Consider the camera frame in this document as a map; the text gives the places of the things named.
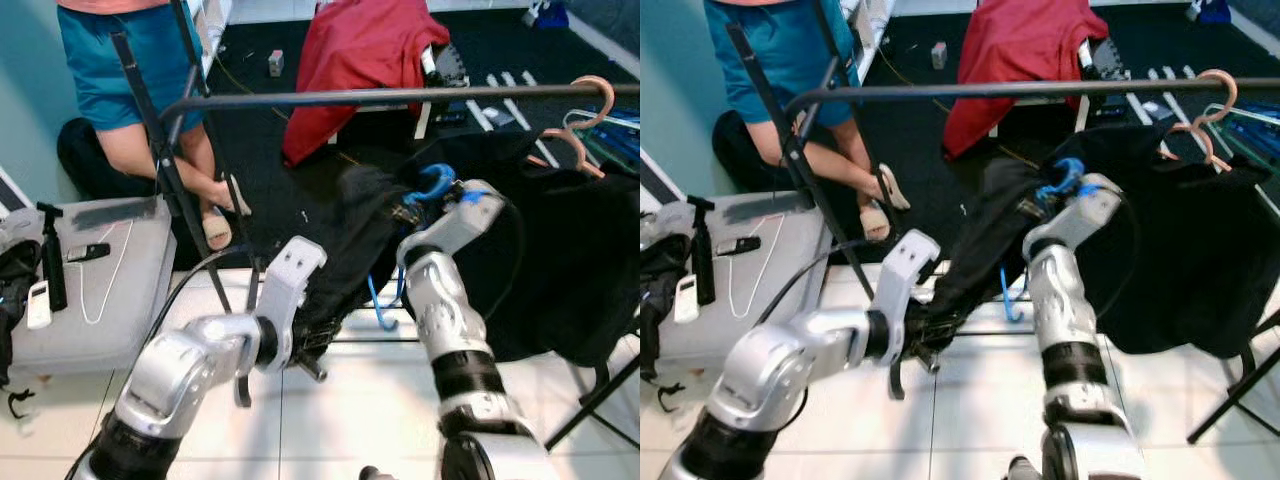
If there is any black backpack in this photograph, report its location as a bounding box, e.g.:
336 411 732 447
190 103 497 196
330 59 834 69
57 118 161 201
712 110 801 196

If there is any black fabric bag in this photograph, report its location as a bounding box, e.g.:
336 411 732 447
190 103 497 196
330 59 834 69
0 235 41 416
640 235 691 411

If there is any pink plastic hanger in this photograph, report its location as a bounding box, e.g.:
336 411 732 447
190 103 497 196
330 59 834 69
528 75 616 181
1158 68 1241 173

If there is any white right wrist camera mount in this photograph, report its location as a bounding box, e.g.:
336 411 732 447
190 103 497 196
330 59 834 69
420 180 508 263
1045 175 1126 256

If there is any black printed shirt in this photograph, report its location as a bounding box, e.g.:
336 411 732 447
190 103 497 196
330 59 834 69
920 155 1061 336
295 160 441 346

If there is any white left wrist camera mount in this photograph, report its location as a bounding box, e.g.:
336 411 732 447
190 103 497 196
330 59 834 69
258 236 328 373
870 230 941 366

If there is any plain black collared shirt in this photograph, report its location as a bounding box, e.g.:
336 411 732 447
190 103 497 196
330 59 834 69
400 130 640 368
1040 122 1280 358

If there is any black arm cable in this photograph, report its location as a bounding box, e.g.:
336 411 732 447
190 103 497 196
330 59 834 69
140 245 256 346
1085 180 1141 311
755 238 871 331
455 185 526 321

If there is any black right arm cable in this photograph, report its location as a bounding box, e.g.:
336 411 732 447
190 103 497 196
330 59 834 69
455 185 526 321
1085 180 1141 311

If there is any light green plastic hanger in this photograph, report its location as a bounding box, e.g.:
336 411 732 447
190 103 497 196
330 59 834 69
563 105 640 166
1195 100 1280 176

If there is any white remote control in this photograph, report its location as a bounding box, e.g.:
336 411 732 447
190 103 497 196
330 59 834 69
27 280 53 331
675 275 701 324

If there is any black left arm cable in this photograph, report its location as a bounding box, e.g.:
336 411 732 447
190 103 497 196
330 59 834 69
140 245 256 346
755 238 871 331

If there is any tall black bottle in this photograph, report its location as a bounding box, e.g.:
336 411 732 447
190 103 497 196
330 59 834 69
688 196 719 306
35 203 69 311

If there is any person in teal shorts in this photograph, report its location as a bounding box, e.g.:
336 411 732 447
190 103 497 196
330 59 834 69
55 0 251 251
703 0 906 241

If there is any black and white machine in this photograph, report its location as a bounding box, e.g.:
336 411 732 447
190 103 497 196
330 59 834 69
1080 40 1131 116
420 45 471 126

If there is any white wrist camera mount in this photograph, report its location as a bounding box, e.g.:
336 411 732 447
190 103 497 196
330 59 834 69
258 236 328 373
1045 175 1126 256
870 230 941 366
420 180 508 263

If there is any black metal clothes rack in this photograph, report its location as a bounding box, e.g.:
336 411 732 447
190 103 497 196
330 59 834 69
725 0 1280 446
110 0 640 451

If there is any red cloth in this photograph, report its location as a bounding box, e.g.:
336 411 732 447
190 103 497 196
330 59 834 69
942 0 1111 161
282 0 451 168

